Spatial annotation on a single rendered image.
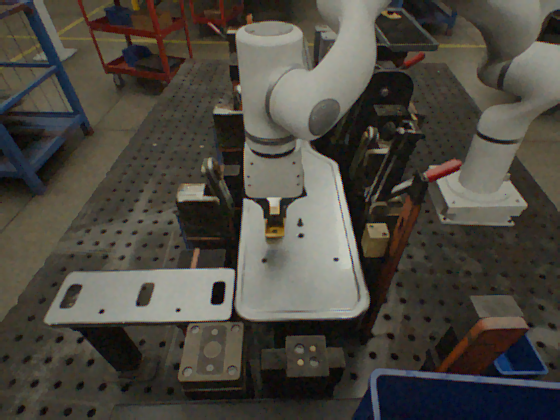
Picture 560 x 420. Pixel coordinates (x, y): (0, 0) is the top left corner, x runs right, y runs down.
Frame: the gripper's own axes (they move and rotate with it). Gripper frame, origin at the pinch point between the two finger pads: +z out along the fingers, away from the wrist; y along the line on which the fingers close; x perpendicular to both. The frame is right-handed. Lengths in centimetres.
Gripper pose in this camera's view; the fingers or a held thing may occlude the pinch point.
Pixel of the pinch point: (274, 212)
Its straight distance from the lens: 63.4
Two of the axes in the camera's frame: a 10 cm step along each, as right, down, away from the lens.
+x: 0.2, 7.1, -7.1
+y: -10.0, 0.2, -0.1
